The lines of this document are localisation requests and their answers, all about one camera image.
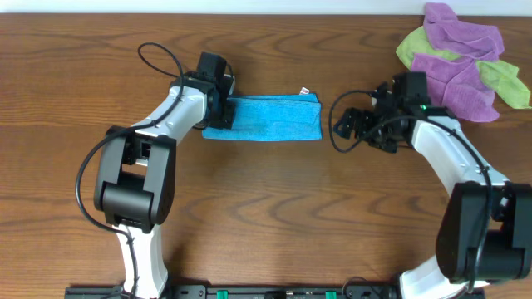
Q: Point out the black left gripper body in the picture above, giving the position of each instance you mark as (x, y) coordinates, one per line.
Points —
(227, 113)

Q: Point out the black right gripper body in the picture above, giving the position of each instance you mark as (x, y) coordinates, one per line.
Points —
(366, 124)

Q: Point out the blue microfiber cloth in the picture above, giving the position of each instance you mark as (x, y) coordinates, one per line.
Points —
(272, 118)

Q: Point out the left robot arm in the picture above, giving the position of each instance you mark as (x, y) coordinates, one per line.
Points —
(135, 185)

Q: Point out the purple microfiber cloth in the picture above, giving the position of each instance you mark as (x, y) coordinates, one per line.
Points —
(456, 84)

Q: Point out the green microfiber cloth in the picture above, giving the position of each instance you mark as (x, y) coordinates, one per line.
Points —
(500, 76)

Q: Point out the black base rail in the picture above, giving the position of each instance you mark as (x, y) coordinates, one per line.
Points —
(202, 292)

